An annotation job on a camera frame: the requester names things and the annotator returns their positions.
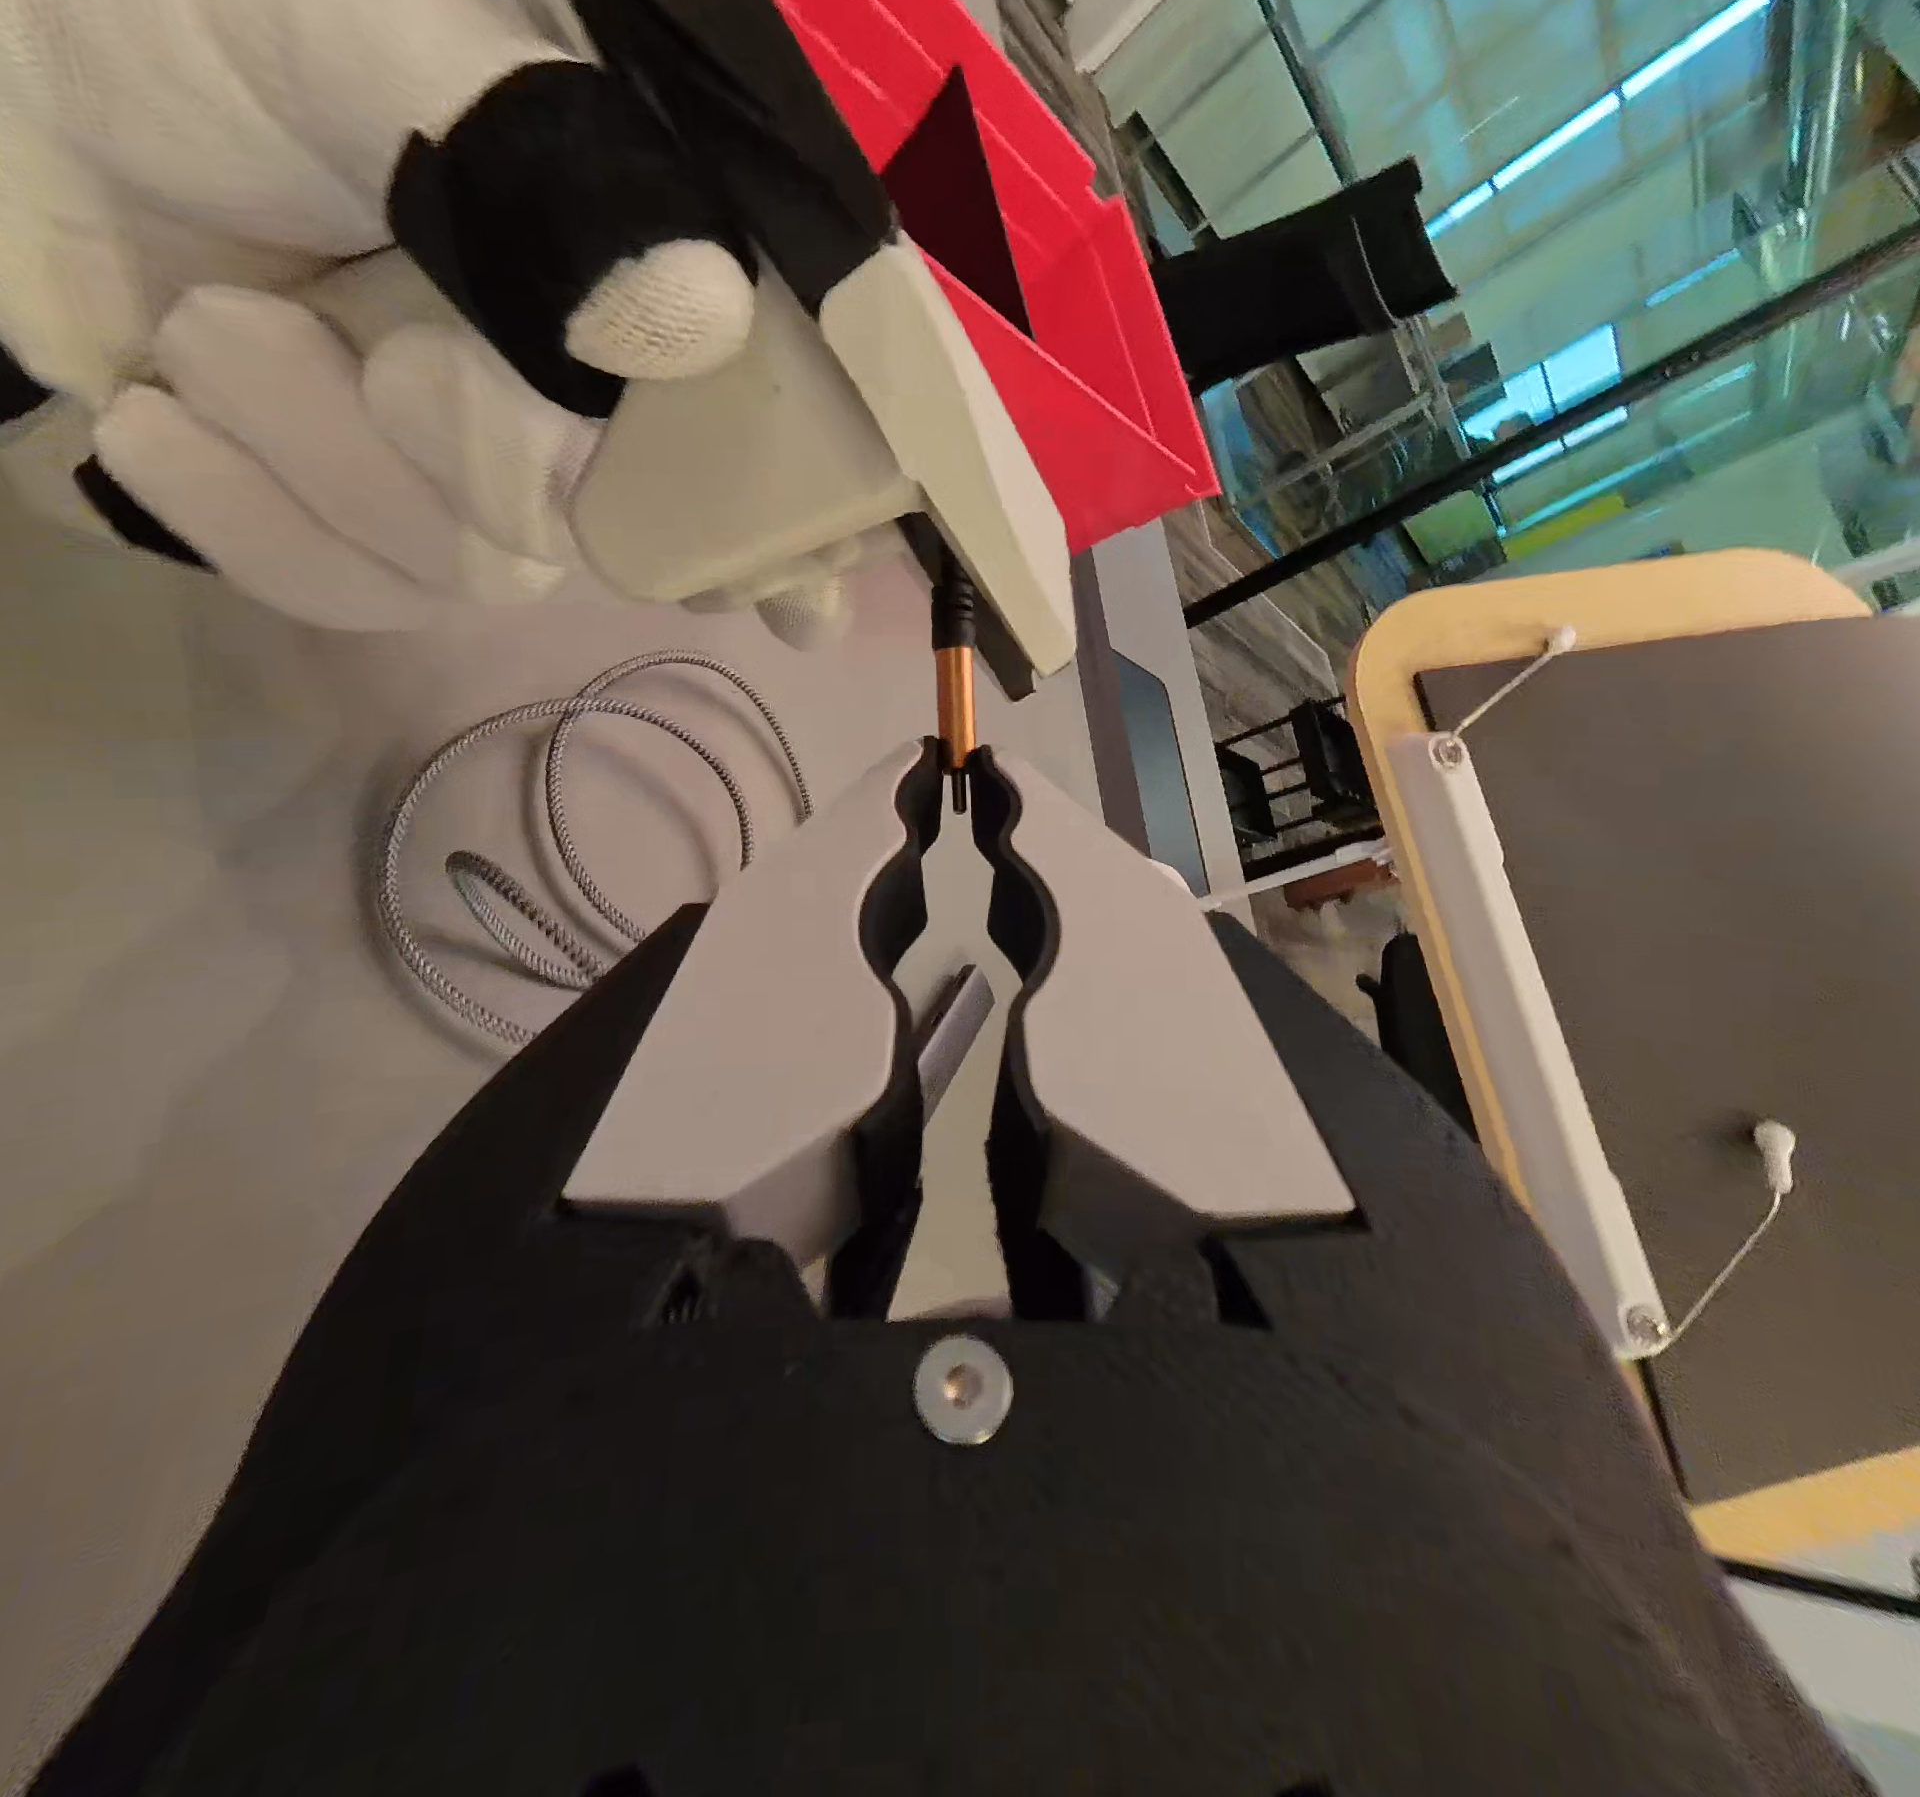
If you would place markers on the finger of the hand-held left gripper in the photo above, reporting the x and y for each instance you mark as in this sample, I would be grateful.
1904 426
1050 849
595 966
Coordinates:
960 446

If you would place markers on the metal stand bracket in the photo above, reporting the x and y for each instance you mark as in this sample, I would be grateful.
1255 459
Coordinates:
1299 875

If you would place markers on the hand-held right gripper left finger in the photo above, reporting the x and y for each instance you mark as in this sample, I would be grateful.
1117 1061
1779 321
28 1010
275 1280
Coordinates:
735 1063

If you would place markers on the black office chair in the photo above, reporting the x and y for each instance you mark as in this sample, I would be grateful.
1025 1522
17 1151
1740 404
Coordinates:
1304 274

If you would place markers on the grey usb hub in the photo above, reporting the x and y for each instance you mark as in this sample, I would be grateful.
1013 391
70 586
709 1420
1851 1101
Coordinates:
952 1033

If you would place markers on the red plastic bin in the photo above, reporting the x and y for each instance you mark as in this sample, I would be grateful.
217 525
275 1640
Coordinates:
1111 372

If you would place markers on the black bin divider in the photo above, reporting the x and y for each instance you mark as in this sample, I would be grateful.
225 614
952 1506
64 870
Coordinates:
968 206

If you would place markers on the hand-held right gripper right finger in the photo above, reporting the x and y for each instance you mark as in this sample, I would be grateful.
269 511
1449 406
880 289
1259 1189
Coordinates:
1185 1063

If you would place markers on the person's left hand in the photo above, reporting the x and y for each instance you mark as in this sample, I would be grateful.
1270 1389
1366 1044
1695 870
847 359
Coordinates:
225 103

